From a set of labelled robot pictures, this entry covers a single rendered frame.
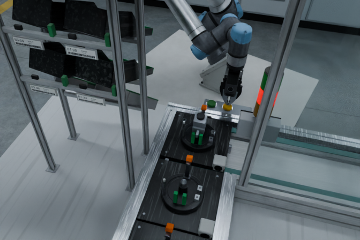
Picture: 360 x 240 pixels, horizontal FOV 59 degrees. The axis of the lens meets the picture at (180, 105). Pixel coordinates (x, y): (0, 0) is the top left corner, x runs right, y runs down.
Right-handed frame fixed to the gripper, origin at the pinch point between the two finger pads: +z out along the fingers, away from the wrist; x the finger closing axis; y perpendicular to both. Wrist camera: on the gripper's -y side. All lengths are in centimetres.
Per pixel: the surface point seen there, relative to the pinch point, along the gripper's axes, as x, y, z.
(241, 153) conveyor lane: -8.9, -19.8, 6.9
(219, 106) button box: 3.2, 0.1, 2.5
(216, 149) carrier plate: 0.8, -25.2, 1.5
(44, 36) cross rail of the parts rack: 48, -43, -48
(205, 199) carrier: 0.8, -46.9, 1.6
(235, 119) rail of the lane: -4.3, -5.2, 3.1
